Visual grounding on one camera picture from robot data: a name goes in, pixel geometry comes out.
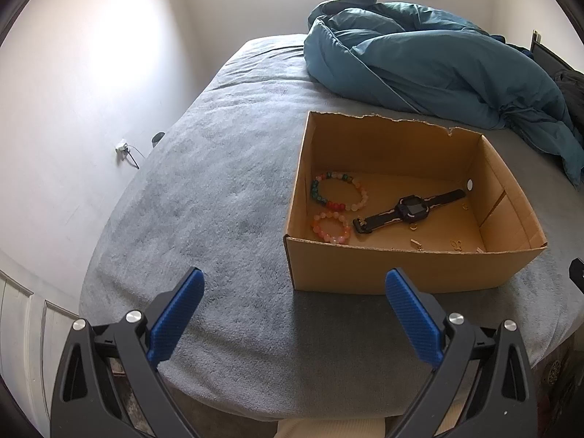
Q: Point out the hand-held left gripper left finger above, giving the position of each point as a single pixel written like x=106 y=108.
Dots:
x=178 y=315

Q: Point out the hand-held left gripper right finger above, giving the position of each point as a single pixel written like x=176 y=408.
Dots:
x=413 y=319

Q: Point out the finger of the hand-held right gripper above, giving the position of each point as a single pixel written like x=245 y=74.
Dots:
x=577 y=273

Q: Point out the brown cardboard box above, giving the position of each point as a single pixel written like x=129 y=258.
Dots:
x=388 y=269

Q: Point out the gold abacus pendant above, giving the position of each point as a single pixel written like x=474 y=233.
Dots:
x=416 y=243

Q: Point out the black smartwatch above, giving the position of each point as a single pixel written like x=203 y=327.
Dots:
x=410 y=207

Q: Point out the white panelled door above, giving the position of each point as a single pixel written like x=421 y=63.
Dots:
x=27 y=328

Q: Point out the dark clothes pile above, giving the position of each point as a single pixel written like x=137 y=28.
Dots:
x=570 y=93

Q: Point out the dark headboard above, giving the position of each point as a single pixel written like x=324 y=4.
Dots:
x=547 y=50

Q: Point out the teal blue duvet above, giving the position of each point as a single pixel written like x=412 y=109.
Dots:
x=433 y=64

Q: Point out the white wall socket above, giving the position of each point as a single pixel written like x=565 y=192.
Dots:
x=121 y=147

